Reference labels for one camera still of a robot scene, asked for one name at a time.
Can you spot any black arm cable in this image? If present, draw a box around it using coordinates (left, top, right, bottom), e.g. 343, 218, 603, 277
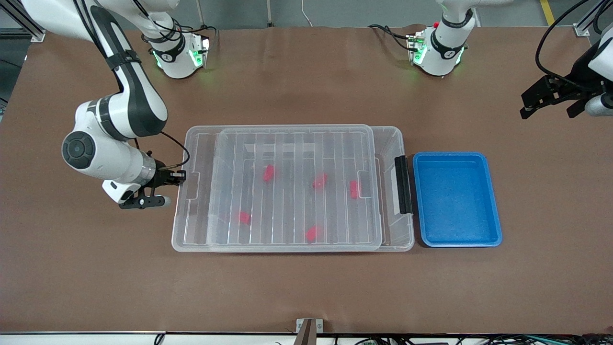
535, 0, 613, 92
159, 130, 191, 168

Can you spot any clear plastic box lid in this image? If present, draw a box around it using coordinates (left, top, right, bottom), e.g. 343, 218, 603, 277
171, 124, 383, 253

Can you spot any brown table cover sheet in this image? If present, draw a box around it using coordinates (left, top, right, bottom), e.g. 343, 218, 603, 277
0, 25, 613, 335

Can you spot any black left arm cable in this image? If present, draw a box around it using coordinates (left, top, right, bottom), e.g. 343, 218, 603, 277
535, 0, 613, 92

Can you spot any black left base cable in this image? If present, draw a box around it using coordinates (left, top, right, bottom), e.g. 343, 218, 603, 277
368, 24, 415, 51

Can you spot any black box latch handle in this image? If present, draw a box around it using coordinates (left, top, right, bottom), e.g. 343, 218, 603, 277
394, 156, 413, 215

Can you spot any black base cable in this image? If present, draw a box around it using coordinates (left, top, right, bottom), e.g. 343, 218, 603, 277
368, 24, 415, 51
130, 0, 218, 44

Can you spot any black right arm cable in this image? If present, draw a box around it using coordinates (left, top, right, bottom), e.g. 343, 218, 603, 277
159, 130, 191, 168

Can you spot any clear plastic storage box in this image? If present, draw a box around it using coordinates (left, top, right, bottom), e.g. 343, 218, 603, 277
207, 126, 415, 252

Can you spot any metal table edge bracket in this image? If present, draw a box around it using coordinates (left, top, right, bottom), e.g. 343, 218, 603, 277
296, 318, 324, 345

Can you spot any black right base cable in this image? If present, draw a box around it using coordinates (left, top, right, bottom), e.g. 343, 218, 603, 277
130, 0, 218, 44

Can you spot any aluminium frame profile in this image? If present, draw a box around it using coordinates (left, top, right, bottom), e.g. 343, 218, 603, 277
574, 0, 613, 37
0, 0, 47, 43

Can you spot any blue plastic tray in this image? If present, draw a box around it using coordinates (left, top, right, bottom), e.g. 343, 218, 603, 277
413, 152, 503, 248

